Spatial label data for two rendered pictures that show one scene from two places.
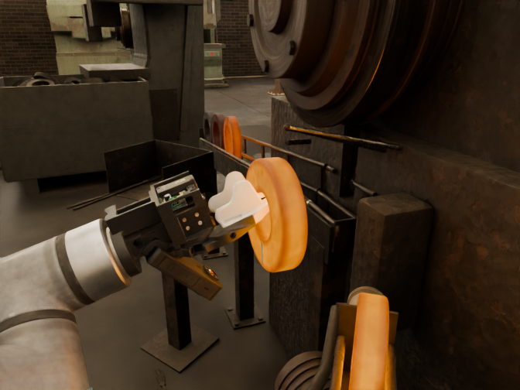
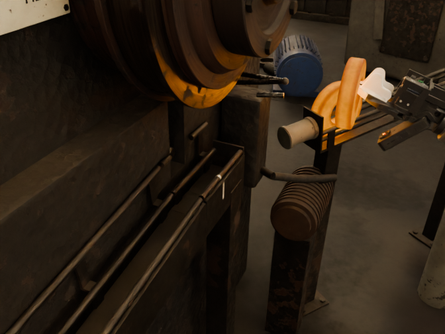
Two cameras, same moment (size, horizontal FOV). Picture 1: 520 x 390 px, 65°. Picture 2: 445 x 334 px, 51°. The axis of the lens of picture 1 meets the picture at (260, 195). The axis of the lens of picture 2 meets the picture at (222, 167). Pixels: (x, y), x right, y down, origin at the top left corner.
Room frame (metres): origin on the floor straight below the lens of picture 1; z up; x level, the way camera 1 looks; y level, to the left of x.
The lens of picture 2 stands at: (1.39, 0.43, 1.22)
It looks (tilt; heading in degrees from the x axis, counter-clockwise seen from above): 32 degrees down; 223
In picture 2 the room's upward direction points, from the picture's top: 1 degrees clockwise
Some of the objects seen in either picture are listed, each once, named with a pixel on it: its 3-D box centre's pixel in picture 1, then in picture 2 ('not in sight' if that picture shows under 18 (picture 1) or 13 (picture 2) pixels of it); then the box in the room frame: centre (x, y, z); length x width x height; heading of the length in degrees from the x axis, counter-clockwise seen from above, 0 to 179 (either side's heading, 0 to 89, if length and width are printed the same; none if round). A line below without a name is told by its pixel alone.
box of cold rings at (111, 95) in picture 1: (77, 124); not in sight; (3.20, 1.43, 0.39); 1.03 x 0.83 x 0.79; 114
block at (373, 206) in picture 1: (388, 264); (243, 136); (0.62, -0.22, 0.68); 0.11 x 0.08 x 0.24; 110
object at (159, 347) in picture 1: (168, 255); not in sight; (1.20, 0.31, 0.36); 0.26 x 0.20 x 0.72; 55
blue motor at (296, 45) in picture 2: not in sight; (296, 63); (-1.15, -1.28, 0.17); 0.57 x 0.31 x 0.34; 40
